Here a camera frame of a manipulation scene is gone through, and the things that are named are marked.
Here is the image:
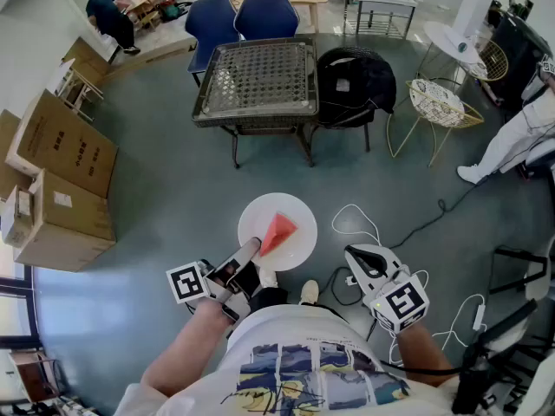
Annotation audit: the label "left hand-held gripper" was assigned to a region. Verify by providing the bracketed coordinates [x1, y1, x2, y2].
[166, 237, 264, 321]

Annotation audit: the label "wooden folding stand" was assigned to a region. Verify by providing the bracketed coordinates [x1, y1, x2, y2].
[55, 57, 106, 123]

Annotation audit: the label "person's left forearm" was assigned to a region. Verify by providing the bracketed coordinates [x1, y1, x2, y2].
[140, 297, 238, 399]

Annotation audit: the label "gold wire chair white cushion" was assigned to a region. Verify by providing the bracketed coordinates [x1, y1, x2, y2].
[386, 78, 486, 168]

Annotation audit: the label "flat cardboard sheet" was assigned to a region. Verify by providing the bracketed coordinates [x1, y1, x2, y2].
[60, 36, 117, 88]

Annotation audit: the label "labelled cardboard box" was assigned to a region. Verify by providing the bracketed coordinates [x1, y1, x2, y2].
[12, 167, 117, 274]

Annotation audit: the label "person's black trousers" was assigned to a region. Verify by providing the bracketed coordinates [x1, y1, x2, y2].
[247, 287, 291, 321]

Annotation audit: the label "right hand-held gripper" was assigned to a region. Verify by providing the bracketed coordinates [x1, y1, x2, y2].
[344, 244, 431, 335]

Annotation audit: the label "black metal frame chair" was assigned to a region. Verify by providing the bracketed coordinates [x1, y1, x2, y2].
[488, 235, 555, 308]

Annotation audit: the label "blue padded chair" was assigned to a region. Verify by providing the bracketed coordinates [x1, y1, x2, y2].
[233, 0, 301, 42]
[185, 0, 242, 87]

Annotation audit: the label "person's white right shoe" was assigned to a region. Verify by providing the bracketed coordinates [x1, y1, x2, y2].
[298, 279, 321, 306]

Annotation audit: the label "white looped cable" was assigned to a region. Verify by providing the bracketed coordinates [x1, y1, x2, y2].
[331, 203, 383, 250]

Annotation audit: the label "black wicker chair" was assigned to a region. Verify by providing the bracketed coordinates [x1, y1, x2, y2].
[312, 46, 398, 153]

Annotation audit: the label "black coiled cable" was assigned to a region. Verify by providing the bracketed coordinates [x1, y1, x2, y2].
[317, 266, 370, 341]

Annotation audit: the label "brown wooden shelf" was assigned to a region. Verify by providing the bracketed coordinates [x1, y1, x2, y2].
[7, 348, 67, 403]

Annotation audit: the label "long black floor cable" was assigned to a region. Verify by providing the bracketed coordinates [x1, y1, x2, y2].
[387, 162, 489, 250]

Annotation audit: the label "white printed t-shirt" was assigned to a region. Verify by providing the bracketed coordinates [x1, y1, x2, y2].
[113, 304, 463, 416]

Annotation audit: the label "dark wicker table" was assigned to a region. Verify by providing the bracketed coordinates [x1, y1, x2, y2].
[191, 36, 321, 170]

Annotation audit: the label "large printed cardboard box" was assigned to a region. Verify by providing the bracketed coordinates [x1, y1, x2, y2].
[3, 88, 120, 199]

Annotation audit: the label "black garment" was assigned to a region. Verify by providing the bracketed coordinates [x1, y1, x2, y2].
[318, 55, 396, 114]

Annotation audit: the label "red watermelon slice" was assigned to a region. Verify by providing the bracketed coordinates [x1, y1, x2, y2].
[258, 212, 300, 257]

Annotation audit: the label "person's right forearm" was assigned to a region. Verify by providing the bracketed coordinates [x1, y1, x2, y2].
[393, 322, 461, 385]

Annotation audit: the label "white cable with adapter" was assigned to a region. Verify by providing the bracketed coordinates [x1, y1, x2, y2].
[388, 292, 487, 366]

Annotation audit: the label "white round plate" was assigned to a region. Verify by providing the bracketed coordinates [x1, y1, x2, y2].
[237, 192, 318, 272]

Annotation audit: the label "white round side table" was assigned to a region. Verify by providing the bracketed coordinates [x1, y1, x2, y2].
[415, 20, 490, 81]

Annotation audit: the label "small open cardboard box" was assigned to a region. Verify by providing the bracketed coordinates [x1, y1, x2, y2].
[0, 185, 36, 249]

